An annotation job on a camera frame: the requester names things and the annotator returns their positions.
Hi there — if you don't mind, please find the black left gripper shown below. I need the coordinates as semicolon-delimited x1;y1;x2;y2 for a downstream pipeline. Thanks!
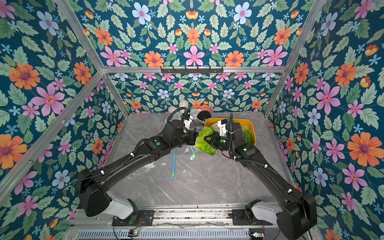
168;129;200;151

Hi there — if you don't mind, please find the green chinese cabbage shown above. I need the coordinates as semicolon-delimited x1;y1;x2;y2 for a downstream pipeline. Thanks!
242;125;255;144
194;127;216;156

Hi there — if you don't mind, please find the clear zipper bag blue seal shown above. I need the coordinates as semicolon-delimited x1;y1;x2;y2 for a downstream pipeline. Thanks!
128;146;211;180

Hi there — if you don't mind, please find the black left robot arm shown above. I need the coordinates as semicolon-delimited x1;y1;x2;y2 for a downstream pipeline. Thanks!
77;120;198;220

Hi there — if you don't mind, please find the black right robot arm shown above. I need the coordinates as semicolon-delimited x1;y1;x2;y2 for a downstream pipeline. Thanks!
204;122;317;240

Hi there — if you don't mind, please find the white plush bunny blue shirt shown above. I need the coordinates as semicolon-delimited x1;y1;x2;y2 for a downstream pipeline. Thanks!
168;100;189;113

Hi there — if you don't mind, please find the yellow plastic tray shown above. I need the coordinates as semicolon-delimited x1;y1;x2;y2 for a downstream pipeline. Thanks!
205;118;257;146

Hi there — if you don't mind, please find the black striped plush toy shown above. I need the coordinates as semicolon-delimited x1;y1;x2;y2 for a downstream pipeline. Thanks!
197;105;212;122

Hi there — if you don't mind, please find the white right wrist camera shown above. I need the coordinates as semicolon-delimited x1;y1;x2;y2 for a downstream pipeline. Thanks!
217;119;228;137

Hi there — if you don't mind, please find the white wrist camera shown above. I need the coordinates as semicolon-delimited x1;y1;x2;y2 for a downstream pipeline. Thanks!
217;119;228;137
183;114;193;130

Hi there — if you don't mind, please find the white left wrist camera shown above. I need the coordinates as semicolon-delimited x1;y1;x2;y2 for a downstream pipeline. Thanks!
183;114;193;130

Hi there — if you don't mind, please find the black hook rail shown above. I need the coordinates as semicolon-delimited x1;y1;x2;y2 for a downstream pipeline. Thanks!
160;67;224;75

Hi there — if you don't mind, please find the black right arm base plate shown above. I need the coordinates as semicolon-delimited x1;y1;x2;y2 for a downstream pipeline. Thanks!
228;199;273;226

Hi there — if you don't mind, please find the aluminium mounting rail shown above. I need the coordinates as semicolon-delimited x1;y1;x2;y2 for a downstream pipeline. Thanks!
65;203;319;232

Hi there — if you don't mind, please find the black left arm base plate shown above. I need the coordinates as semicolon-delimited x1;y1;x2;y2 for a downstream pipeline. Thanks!
112;210;155;227

